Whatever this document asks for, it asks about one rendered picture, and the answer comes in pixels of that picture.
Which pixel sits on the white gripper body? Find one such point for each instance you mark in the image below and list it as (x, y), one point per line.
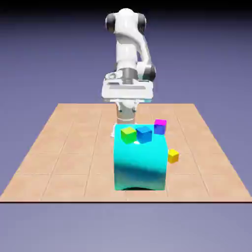
(127, 92)

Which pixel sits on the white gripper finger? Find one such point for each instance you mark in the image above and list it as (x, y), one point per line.
(134, 107)
(119, 107)

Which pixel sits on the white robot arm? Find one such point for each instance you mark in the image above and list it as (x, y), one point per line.
(126, 35)

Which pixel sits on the small green cube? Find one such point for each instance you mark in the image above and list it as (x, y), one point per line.
(128, 135)

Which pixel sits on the small blue cube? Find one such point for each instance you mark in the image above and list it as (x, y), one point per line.
(144, 134)

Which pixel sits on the small magenta cube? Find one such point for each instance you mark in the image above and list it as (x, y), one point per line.
(160, 127)

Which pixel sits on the small yellow cube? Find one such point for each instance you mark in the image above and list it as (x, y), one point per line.
(173, 156)

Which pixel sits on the large cyan box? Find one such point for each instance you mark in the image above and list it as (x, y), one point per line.
(140, 163)

